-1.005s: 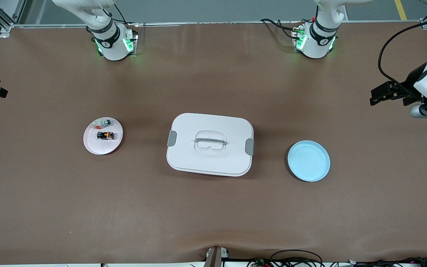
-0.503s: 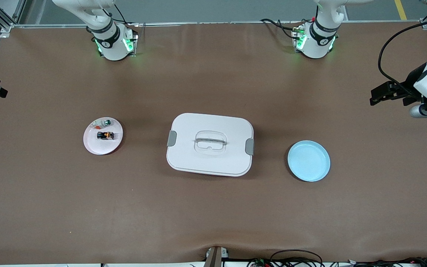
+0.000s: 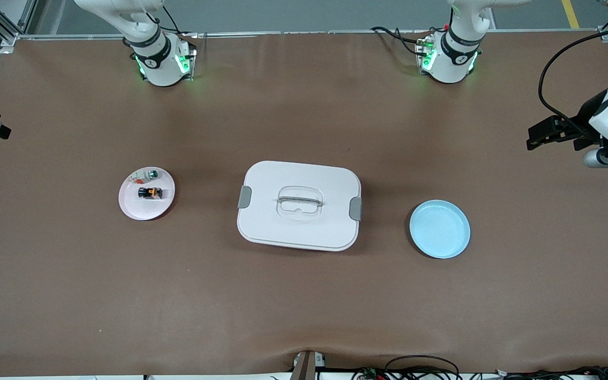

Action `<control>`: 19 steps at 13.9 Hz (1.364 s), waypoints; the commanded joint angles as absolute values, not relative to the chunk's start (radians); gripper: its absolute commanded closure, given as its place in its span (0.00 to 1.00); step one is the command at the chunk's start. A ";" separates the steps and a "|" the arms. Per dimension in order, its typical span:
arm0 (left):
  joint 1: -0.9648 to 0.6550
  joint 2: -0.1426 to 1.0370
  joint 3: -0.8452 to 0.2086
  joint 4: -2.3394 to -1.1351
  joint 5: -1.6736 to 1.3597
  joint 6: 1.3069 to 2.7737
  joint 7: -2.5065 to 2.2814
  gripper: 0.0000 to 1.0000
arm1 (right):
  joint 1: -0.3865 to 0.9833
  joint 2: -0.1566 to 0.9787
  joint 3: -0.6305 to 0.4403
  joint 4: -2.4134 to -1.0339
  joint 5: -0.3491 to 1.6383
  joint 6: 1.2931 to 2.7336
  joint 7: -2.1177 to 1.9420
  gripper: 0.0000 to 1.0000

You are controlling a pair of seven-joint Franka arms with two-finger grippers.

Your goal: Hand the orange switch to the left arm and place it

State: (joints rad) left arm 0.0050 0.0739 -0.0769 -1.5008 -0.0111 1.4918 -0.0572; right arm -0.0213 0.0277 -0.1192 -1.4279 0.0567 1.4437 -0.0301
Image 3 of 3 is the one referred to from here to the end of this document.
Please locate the pink round plate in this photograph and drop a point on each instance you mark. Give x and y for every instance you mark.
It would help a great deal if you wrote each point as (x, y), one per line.
(143, 210)

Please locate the white lidded storage box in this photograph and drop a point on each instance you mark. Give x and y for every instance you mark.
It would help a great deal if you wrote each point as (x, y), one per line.
(298, 232)

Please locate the white green push switch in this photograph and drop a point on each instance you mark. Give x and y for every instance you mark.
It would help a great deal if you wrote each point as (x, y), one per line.
(151, 173)

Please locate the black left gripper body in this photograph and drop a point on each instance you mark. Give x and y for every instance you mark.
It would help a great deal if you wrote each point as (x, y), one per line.
(581, 128)

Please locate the light blue round plate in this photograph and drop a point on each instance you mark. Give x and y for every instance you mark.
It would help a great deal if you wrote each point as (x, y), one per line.
(439, 237)

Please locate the brown camera mount post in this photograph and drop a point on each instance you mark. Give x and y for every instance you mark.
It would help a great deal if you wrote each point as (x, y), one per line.
(304, 367)

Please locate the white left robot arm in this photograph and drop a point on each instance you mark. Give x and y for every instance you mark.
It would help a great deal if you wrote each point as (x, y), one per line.
(454, 58)

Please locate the black orange push switch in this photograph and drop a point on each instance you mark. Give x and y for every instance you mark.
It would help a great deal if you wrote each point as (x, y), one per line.
(150, 193)

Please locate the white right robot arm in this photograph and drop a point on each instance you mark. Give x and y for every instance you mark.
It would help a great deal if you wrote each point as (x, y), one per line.
(159, 68)

